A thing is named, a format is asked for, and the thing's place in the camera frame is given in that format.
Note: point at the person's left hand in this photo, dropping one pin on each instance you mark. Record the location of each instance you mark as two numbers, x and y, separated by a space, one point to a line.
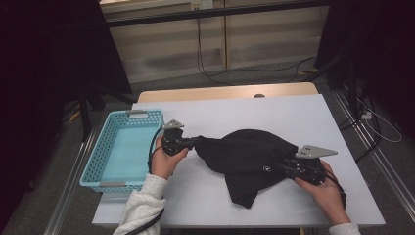
163 164

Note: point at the aluminium floor rail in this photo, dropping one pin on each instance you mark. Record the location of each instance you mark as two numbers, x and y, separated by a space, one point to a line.
70 186
391 182

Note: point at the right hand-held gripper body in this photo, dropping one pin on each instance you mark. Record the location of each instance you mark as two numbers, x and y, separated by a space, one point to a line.
314 151

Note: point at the black metal stand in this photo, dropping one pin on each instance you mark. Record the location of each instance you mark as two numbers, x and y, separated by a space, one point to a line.
351 88
85 114

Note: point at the white wall socket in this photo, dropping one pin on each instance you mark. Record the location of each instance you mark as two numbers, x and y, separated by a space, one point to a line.
202 4

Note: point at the black curtain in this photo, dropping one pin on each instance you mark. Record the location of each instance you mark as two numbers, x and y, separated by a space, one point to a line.
385 39
39 65

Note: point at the person's right hand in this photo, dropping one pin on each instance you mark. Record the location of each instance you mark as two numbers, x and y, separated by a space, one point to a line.
326 199

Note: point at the beige cabinet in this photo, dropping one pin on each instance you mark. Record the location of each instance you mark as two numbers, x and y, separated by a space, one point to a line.
163 49

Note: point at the grey desk grommet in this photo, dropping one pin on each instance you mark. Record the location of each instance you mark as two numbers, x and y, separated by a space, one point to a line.
259 96

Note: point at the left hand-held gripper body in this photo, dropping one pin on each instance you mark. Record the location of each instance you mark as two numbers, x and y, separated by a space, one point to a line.
173 140

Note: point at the white plug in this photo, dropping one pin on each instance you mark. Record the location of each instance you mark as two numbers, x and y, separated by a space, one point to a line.
366 115

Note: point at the yellow tape strip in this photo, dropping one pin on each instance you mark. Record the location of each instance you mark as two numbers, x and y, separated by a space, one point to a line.
308 70
75 115

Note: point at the light blue plastic basket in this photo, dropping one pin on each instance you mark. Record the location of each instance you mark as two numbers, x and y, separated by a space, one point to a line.
130 153

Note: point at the black horizontal bar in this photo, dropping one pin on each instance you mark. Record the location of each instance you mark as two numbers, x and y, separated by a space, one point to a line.
208 13

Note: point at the black pants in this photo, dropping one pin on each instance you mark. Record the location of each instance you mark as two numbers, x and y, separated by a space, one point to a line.
244 156

